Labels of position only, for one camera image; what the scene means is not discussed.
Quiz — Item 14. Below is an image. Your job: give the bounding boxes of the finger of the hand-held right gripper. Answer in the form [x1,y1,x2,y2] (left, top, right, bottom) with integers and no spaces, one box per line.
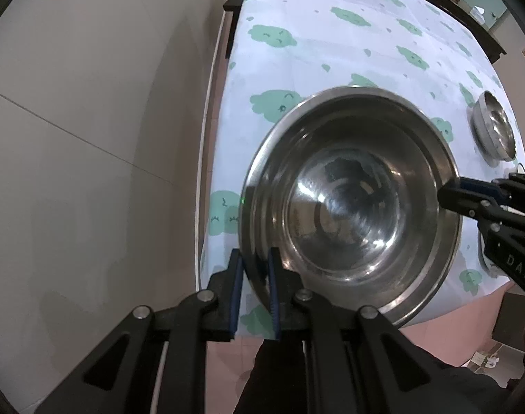
[458,175,522,195]
[438,185,502,220]

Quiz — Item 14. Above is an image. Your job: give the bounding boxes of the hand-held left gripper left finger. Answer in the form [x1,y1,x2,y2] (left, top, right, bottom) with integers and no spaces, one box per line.
[33,248,246,414]

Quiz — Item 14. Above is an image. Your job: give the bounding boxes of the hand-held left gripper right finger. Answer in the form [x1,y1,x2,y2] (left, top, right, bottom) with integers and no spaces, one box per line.
[268,247,483,414]

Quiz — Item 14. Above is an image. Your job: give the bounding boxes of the white enamel bowl with print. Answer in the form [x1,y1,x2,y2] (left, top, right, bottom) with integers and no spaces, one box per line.
[477,229,511,283]

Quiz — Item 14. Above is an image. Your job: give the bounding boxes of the small steel bowl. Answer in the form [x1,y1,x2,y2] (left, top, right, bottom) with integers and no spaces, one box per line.
[468,90,517,167]

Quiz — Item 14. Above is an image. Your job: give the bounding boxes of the white pipe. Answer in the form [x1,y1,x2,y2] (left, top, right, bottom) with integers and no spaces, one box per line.
[194,0,235,292]

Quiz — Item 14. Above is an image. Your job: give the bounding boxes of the dark wooden table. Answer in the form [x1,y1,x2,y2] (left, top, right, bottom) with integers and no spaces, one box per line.
[400,0,507,63]

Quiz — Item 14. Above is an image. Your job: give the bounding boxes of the cloud print tablecloth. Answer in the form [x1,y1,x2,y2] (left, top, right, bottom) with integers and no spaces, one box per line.
[195,0,525,339]

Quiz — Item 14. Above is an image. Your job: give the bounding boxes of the black chair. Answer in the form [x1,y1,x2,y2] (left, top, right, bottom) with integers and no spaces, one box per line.
[223,0,246,59]

